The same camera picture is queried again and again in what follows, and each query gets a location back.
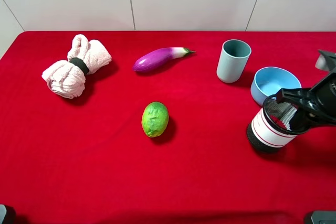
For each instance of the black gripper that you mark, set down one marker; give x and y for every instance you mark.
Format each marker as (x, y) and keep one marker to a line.
(320, 98)

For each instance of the black mesh pen holder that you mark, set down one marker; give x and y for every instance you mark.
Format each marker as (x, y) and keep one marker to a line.
(275, 125)

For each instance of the dark object bottom right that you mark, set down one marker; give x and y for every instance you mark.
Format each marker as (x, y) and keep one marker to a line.
(320, 217)

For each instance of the dark object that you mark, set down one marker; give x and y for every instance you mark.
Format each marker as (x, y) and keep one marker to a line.
(320, 217)
(7, 214)

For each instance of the dark object bottom left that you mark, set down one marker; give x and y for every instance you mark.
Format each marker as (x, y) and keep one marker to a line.
(7, 214)

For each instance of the blue plastic bowl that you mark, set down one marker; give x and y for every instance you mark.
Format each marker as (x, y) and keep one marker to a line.
(269, 80)

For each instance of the grey-blue plastic cup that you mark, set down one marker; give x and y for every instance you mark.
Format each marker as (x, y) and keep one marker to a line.
(233, 58)

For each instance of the green toy lime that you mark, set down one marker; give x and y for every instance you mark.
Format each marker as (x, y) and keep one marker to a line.
(155, 119)

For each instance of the purple toy eggplant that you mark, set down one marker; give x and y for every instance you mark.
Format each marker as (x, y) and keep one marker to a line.
(159, 57)

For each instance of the red table cloth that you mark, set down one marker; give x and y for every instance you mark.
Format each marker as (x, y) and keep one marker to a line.
(88, 160)

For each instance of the pink rolled towel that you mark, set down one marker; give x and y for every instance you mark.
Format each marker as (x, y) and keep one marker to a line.
(67, 78)

